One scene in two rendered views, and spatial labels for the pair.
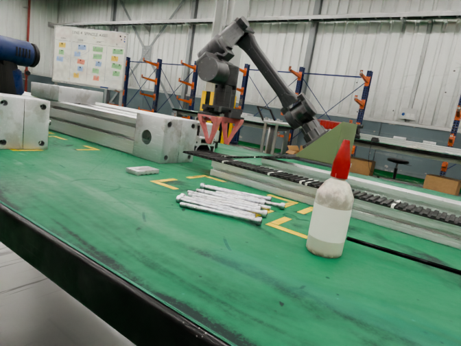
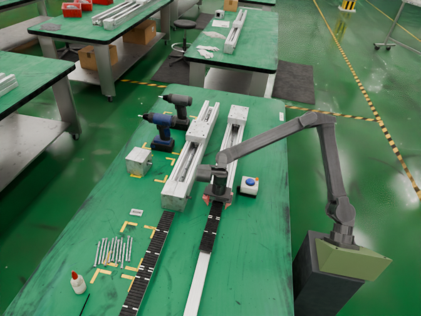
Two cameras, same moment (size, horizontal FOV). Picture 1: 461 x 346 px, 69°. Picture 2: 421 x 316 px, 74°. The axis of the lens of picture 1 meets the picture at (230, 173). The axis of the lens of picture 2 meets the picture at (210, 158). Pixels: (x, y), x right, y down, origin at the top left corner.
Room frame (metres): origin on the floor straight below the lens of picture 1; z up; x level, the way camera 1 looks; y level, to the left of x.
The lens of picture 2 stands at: (0.50, -0.67, 1.76)
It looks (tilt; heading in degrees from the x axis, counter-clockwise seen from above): 39 degrees down; 63
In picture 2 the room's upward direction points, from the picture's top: 6 degrees clockwise
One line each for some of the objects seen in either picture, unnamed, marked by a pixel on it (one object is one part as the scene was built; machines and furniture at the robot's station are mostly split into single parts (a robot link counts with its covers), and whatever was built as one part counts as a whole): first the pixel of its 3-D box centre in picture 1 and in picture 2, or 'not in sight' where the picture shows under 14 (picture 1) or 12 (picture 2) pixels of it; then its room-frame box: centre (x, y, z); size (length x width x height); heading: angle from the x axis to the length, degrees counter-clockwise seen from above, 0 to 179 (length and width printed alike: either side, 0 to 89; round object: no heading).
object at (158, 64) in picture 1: (147, 92); not in sight; (11.09, 3.01, 1.10); 3.30 x 0.90 x 2.20; 56
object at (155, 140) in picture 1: (169, 138); (177, 195); (0.77, 0.15, 0.83); 0.12 x 0.09 x 0.10; 145
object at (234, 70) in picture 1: (226, 75); (218, 177); (0.90, 0.05, 1.00); 0.07 x 0.06 x 0.07; 153
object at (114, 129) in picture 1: (62, 114); (198, 140); (1.01, 0.52, 0.82); 0.80 x 0.10 x 0.09; 55
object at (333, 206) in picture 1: (334, 197); (76, 280); (0.34, -0.11, 0.84); 0.04 x 0.04 x 0.12
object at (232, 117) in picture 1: (226, 127); (223, 200); (0.93, 0.03, 0.86); 0.07 x 0.07 x 0.09; 55
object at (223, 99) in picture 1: (223, 99); (218, 187); (0.91, 0.05, 0.93); 0.10 x 0.07 x 0.07; 145
